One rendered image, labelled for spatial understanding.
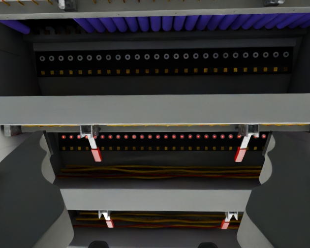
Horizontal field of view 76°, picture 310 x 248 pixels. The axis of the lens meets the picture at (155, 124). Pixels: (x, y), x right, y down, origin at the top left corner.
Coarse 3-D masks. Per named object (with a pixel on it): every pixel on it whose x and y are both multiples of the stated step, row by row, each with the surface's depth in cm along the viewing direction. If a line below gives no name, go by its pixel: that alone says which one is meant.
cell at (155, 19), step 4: (152, 16) 31; (156, 16) 31; (160, 16) 32; (152, 20) 32; (156, 20) 32; (160, 20) 34; (152, 24) 34; (156, 24) 33; (160, 24) 35; (152, 28) 36; (156, 28) 35
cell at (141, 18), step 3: (138, 18) 31; (141, 18) 31; (144, 18) 31; (147, 18) 32; (138, 21) 33; (141, 21) 32; (144, 21) 32; (147, 21) 33; (141, 24) 33; (144, 24) 33; (147, 24) 34; (141, 27) 35; (144, 27) 35; (147, 27) 35; (141, 30) 37; (144, 30) 36; (147, 30) 37
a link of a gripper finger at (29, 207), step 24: (24, 144) 10; (48, 144) 11; (0, 168) 9; (24, 168) 8; (48, 168) 9; (0, 192) 7; (24, 192) 7; (48, 192) 7; (0, 216) 7; (24, 216) 7; (48, 216) 6; (0, 240) 6; (24, 240) 6; (48, 240) 6
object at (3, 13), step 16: (32, 0) 27; (48, 0) 27; (80, 0) 28; (96, 0) 28; (112, 0) 28; (128, 0) 28; (144, 0) 28; (160, 0) 27; (176, 0) 27; (192, 0) 27; (208, 0) 27; (224, 0) 27; (240, 0) 27; (256, 0) 27; (288, 0) 27; (304, 0) 27; (0, 16) 29; (16, 16) 29; (32, 16) 29; (48, 16) 29; (64, 16) 29; (80, 16) 29; (96, 16) 29; (112, 16) 29; (128, 16) 29; (144, 16) 29
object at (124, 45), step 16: (0, 32) 37; (16, 32) 41; (0, 48) 37; (16, 48) 41; (48, 48) 42; (64, 48) 42; (80, 48) 42; (96, 48) 42; (112, 48) 42; (128, 48) 41; (144, 48) 41; (160, 48) 41; (176, 48) 41; (192, 48) 41; (208, 48) 41
